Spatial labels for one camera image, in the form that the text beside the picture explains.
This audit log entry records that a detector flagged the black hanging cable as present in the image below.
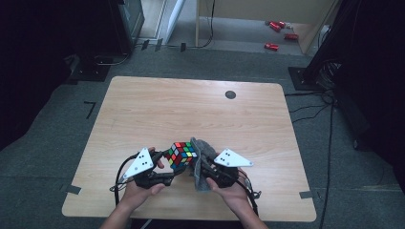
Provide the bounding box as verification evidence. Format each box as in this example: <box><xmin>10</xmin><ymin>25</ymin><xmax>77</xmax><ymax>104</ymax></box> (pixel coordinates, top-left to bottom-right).
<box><xmin>187</xmin><ymin>0</ymin><xmax>216</xmax><ymax>50</ymax></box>

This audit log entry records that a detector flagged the black metal stand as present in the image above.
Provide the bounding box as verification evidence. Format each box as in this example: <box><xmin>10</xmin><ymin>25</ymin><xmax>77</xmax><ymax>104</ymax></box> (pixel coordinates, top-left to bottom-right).
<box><xmin>288</xmin><ymin>0</ymin><xmax>352</xmax><ymax>92</ymax></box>

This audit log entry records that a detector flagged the black looped cable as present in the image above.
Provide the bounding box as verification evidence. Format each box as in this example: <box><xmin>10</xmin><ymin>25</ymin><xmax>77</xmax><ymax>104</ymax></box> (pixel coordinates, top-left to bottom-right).
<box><xmin>94</xmin><ymin>52</ymin><xmax>132</xmax><ymax>67</ymax></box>

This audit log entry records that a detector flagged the left hand-held gripper cable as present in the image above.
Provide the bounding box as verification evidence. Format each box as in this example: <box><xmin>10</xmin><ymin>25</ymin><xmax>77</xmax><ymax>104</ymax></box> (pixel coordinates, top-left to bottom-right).
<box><xmin>109</xmin><ymin>152</ymin><xmax>141</xmax><ymax>208</ymax></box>

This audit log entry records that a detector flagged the bundle of black cables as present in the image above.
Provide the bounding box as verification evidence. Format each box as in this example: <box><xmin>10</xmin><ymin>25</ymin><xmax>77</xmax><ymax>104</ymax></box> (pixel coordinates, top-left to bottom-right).
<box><xmin>318</xmin><ymin>60</ymin><xmax>342</xmax><ymax>91</ymax></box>

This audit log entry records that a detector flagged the grey cloth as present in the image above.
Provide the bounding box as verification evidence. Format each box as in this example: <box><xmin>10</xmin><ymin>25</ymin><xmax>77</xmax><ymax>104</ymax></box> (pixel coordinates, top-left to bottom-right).
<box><xmin>189</xmin><ymin>136</ymin><xmax>221</xmax><ymax>193</ymax></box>

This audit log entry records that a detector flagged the dark glass-front cabinet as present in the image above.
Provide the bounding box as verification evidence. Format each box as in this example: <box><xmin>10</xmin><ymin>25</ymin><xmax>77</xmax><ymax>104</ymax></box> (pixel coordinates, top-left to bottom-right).
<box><xmin>108</xmin><ymin>0</ymin><xmax>146</xmax><ymax>55</ymax></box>

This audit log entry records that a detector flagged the black stand base plate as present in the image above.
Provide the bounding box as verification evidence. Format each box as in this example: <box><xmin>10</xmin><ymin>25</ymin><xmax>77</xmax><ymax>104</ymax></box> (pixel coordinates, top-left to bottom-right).
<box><xmin>68</xmin><ymin>53</ymin><xmax>113</xmax><ymax>84</ymax></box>

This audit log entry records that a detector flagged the person's left hand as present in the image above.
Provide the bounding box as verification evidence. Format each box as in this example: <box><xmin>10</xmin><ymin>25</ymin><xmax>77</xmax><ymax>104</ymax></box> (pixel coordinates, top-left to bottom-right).
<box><xmin>118</xmin><ymin>146</ymin><xmax>166</xmax><ymax>211</ymax></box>

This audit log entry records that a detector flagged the person's right hand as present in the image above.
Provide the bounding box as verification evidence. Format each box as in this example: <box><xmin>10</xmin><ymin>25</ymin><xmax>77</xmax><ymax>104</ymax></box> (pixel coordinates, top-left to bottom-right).
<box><xmin>205</xmin><ymin>170</ymin><xmax>256</xmax><ymax>215</ymax></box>

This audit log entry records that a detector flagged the multicoloured puzzle cube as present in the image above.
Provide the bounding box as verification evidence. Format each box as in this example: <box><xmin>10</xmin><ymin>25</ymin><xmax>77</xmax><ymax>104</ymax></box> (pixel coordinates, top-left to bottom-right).
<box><xmin>163</xmin><ymin>141</ymin><xmax>199</xmax><ymax>170</ymax></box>

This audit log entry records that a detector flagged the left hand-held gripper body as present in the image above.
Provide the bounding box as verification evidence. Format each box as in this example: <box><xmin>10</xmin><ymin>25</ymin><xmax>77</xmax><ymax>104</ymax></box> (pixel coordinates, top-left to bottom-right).
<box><xmin>122</xmin><ymin>147</ymin><xmax>176</xmax><ymax>190</ymax></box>

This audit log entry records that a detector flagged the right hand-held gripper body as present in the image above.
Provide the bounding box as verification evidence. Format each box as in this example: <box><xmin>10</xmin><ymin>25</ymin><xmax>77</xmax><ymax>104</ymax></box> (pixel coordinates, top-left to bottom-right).
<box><xmin>202</xmin><ymin>148</ymin><xmax>255</xmax><ymax>189</ymax></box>

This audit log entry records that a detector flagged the hand-held gripper cable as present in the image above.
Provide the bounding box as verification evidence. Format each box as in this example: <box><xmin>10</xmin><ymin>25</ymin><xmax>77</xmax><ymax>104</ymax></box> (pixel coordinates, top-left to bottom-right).
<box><xmin>237</xmin><ymin>177</ymin><xmax>263</xmax><ymax>218</ymax></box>
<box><xmin>109</xmin><ymin>152</ymin><xmax>141</xmax><ymax>208</ymax></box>

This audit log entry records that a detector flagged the white leaning board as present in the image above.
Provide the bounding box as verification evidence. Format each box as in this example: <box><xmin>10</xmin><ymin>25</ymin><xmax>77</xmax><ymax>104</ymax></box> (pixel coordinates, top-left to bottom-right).
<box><xmin>165</xmin><ymin>0</ymin><xmax>187</xmax><ymax>44</ymax></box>

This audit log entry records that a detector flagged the dark curtain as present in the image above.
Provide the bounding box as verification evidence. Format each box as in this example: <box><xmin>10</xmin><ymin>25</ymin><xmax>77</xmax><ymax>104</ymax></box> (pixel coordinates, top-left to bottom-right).
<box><xmin>333</xmin><ymin>0</ymin><xmax>405</xmax><ymax>195</ymax></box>
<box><xmin>0</xmin><ymin>0</ymin><xmax>111</xmax><ymax>151</ymax></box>

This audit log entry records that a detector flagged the right hand-held gripper cable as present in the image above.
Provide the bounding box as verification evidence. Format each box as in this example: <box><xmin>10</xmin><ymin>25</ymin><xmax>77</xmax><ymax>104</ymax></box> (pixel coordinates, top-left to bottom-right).
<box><xmin>237</xmin><ymin>177</ymin><xmax>263</xmax><ymax>218</ymax></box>

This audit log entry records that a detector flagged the long black floor cable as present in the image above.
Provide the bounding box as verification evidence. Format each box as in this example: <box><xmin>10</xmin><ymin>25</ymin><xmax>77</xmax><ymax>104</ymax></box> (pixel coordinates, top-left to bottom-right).
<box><xmin>318</xmin><ymin>103</ymin><xmax>335</xmax><ymax>229</ymax></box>

